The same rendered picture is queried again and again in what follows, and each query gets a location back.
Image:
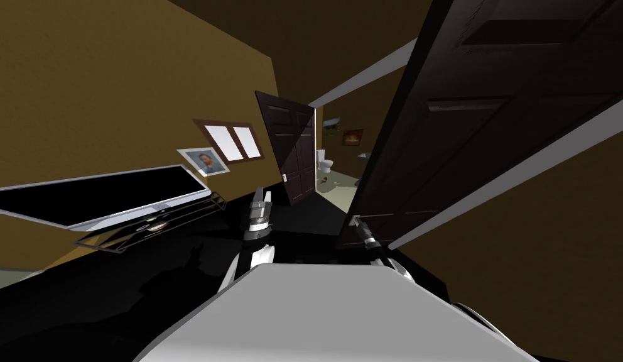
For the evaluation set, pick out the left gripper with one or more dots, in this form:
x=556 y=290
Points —
x=260 y=213

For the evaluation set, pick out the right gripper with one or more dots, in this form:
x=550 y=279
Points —
x=366 y=232

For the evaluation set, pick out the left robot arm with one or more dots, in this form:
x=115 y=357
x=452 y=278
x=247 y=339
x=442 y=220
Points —
x=260 y=255

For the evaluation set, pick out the small dark brown door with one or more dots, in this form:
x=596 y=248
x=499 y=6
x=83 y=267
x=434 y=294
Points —
x=294 y=151

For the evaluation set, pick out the brown framed window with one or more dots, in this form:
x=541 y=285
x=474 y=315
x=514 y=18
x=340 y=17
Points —
x=230 y=142

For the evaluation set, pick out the white framed portrait picture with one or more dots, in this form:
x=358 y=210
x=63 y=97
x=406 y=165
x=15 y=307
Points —
x=205 y=161

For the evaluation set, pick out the white toilet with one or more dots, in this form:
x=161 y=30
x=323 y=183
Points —
x=324 y=162

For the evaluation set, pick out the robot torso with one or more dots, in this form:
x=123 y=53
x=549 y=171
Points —
x=331 y=317

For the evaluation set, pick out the glass television stand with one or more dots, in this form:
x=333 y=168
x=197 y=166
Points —
x=156 y=226

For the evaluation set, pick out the large dark brown door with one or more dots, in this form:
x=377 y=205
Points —
x=472 y=115

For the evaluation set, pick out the black flat television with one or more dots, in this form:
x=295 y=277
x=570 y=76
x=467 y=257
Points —
x=95 y=195

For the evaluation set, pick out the orange framed wall picture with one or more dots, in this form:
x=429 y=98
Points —
x=352 y=137

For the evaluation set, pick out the dark landscape wall picture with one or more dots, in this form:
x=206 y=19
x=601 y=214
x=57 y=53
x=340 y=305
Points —
x=331 y=125

